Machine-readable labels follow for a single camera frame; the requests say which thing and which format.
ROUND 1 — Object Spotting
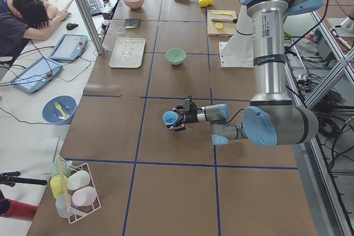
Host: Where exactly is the black keyboard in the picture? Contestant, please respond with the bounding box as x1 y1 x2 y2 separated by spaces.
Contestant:
85 0 105 17

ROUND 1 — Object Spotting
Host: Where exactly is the grey folded cloth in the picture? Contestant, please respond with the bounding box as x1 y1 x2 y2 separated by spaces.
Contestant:
124 18 141 29

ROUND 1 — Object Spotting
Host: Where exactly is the blue teach pendant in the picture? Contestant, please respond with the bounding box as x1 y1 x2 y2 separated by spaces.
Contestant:
49 34 88 62
11 57 63 94

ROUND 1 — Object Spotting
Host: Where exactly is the yellow plastic knife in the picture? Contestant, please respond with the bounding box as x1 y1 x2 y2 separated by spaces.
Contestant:
211 11 233 15

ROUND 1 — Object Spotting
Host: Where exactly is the white wire cup rack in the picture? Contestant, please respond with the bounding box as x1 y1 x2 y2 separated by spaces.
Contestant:
50 156 101 224

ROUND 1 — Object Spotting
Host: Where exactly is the lemon half slice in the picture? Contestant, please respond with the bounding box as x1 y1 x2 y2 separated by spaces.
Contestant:
215 23 223 30

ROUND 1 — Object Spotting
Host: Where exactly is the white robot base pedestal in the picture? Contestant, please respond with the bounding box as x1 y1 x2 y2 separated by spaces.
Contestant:
219 6 253 67

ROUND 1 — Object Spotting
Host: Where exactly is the person in dark shirt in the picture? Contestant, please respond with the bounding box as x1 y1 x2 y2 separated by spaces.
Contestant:
1 0 70 66

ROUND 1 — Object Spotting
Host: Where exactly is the cream bear tray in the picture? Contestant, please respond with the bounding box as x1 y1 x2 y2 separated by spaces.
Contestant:
109 37 145 69

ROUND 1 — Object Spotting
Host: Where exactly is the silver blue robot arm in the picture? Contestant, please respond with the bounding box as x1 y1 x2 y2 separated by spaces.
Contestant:
163 0 325 146

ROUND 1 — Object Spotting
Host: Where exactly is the blue bowl with fork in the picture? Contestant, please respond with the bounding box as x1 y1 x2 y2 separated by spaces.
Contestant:
42 95 77 125

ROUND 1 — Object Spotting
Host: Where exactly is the light blue plastic cup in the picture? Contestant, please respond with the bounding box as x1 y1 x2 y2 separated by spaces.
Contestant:
162 111 178 127

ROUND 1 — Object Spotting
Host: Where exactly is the wine glass on tray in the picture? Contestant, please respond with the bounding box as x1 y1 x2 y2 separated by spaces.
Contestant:
116 27 131 57

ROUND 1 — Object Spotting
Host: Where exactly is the steel muddler rod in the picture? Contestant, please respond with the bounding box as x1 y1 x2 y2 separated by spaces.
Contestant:
211 18 238 24

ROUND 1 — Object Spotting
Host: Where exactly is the black computer mouse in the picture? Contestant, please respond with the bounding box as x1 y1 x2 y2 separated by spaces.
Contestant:
66 22 79 31

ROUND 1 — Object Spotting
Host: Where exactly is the wooden cutting board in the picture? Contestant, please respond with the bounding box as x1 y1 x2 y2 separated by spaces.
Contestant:
207 10 237 36

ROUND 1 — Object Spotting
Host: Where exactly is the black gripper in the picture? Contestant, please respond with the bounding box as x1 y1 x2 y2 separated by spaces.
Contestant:
169 103 205 132

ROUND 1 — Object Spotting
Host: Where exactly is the mint green bowl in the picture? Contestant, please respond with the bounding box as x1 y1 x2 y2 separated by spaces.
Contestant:
165 48 186 65

